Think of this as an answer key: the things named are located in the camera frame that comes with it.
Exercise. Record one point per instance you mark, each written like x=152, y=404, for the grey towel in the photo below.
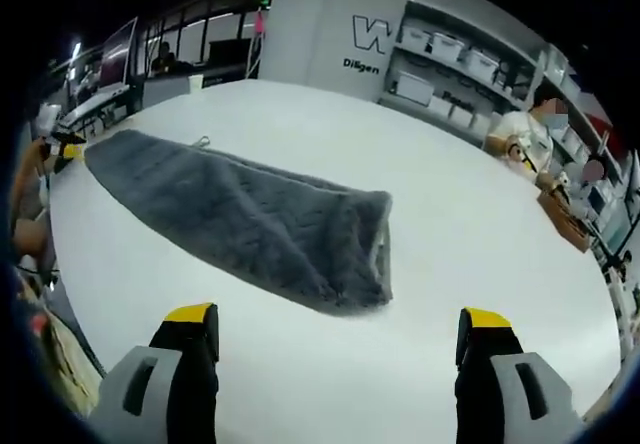
x=240, y=214

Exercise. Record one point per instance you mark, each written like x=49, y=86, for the white paper cup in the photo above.
x=195, y=83

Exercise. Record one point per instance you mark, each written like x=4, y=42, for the brown cardboard box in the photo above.
x=65, y=359

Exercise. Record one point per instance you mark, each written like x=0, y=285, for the pink hanging item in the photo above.
x=260, y=23

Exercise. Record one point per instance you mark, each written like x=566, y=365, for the brown wooden tray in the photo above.
x=565, y=219

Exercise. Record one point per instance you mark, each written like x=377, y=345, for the black monitor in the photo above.
x=226, y=50

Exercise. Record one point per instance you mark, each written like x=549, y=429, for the grey metal shelf rack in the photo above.
x=535, y=64

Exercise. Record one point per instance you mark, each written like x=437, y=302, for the group of white storage bins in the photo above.
x=450, y=59

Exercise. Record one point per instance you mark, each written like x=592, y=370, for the silver-framed monitor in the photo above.
x=117, y=59

